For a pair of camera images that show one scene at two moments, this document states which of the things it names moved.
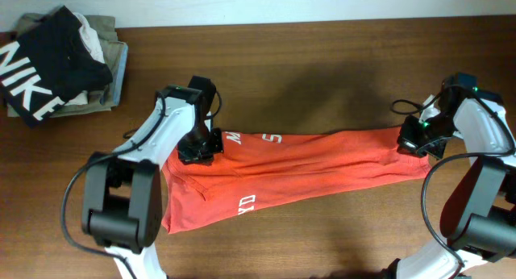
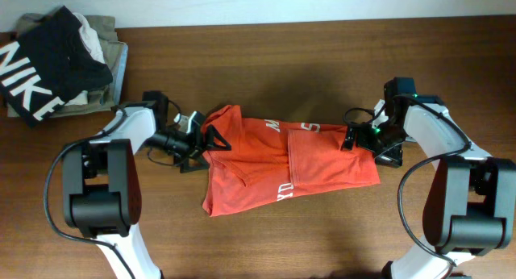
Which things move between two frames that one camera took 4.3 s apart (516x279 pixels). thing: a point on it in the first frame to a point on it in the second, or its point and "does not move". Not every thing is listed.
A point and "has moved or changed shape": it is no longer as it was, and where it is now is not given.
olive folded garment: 99,99 does not move
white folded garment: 93,45 does not move
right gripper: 407,143 to 390,156
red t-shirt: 260,169 has moved or changed shape
